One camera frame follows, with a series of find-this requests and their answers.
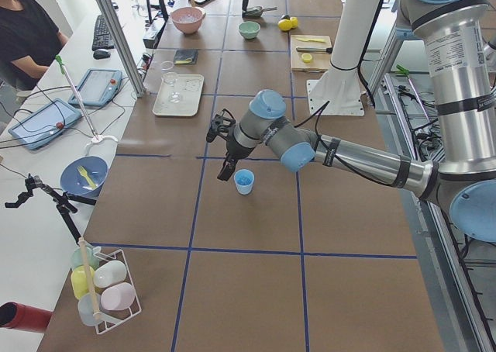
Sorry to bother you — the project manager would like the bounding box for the light blue plastic cup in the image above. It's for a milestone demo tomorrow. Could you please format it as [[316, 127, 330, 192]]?
[[234, 169, 255, 195]]

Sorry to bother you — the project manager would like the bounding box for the green ceramic bowl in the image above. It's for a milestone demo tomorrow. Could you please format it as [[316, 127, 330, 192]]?
[[238, 21, 261, 40]]

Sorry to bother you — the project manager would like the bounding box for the metal ice scoop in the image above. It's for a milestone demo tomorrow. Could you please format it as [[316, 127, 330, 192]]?
[[243, 6, 277, 19]]

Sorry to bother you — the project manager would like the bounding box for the pink bowl of ice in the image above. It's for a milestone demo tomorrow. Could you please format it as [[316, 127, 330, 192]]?
[[170, 7, 206, 34]]

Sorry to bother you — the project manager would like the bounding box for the blue bowl with fork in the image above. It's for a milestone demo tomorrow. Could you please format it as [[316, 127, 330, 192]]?
[[60, 156, 109, 198]]

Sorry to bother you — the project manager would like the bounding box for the yellow lemon large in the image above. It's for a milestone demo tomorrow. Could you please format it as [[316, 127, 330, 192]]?
[[277, 19, 293, 32]]

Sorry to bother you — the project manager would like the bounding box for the yellow lemon small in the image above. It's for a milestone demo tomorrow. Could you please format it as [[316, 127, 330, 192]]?
[[290, 16, 298, 29]]

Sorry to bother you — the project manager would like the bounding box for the yellow plastic knife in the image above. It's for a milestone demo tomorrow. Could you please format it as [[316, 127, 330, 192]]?
[[295, 37, 326, 43]]

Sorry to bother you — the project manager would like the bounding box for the wooden cutting board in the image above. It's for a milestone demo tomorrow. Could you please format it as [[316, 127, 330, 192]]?
[[290, 35, 332, 72]]

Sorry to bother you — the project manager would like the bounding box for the half lemon slice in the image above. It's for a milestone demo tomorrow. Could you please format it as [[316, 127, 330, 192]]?
[[301, 53, 313, 64]]

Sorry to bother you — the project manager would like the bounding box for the cream bear tray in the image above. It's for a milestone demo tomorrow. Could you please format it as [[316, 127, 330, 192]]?
[[152, 74, 205, 117]]

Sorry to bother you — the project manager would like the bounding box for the silver metal cylinder tool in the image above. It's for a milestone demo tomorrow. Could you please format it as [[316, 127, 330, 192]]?
[[295, 47, 332, 54]]

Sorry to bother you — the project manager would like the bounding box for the clear wine glass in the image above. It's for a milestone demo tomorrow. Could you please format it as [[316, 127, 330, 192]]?
[[160, 60, 183, 103]]

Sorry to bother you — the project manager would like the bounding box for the black keyboard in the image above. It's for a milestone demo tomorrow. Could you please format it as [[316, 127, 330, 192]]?
[[91, 15, 115, 51]]

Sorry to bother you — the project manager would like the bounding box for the black computer mouse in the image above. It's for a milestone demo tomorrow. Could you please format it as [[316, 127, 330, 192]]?
[[93, 49, 111, 60]]

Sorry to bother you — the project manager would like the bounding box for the blue teach pendant near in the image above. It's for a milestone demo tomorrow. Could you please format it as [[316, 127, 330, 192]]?
[[8, 98, 82, 150]]

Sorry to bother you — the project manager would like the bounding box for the person in black shirt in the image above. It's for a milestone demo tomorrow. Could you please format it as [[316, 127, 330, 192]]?
[[1, 0, 68, 90]]

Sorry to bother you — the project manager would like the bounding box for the red cylinder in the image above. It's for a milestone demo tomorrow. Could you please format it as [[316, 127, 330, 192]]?
[[1, 302, 53, 333]]

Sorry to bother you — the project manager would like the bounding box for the aluminium frame post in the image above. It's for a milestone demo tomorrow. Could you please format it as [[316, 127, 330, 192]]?
[[95, 0, 146, 98]]

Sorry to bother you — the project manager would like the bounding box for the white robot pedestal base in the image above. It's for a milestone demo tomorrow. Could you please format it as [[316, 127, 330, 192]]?
[[308, 0, 383, 116]]

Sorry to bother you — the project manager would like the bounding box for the black camera tripod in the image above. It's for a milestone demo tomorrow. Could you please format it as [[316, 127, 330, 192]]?
[[4, 174, 98, 247]]

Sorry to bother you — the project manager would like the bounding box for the white wire cup rack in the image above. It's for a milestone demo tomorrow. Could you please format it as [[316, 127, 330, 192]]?
[[70, 238, 142, 335]]

